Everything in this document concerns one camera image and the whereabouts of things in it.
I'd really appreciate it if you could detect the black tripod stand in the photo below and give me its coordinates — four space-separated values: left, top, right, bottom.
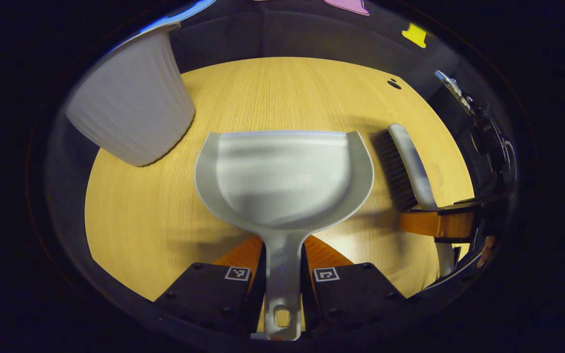
434 70 517 187

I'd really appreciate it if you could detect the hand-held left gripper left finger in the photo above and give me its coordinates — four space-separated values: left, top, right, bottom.
153 234 268 340

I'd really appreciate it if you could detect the grey plastic garbage bin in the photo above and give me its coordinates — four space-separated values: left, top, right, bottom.
65 22 196 167

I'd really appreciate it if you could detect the grey plastic dustpan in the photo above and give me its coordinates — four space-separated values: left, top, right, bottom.
194 130 375 341

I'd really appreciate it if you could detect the small grey broom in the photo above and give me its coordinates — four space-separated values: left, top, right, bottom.
371 124 455 277

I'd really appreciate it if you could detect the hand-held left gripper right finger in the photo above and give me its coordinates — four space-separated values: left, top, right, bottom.
300 234 408 339

